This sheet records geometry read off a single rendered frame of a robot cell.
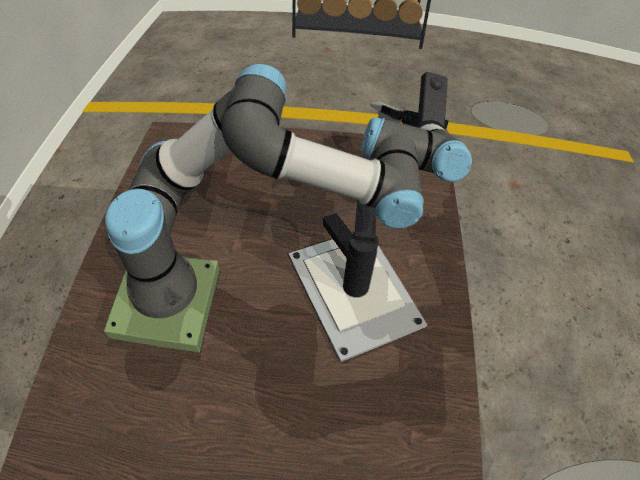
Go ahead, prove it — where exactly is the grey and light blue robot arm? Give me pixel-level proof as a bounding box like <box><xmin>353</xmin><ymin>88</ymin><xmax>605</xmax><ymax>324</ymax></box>
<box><xmin>105</xmin><ymin>64</ymin><xmax>472</xmax><ymax>318</ymax></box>

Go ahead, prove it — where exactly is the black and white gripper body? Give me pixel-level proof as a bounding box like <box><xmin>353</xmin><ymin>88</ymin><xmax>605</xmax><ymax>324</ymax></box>
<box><xmin>401</xmin><ymin>110</ymin><xmax>448</xmax><ymax>132</ymax></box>

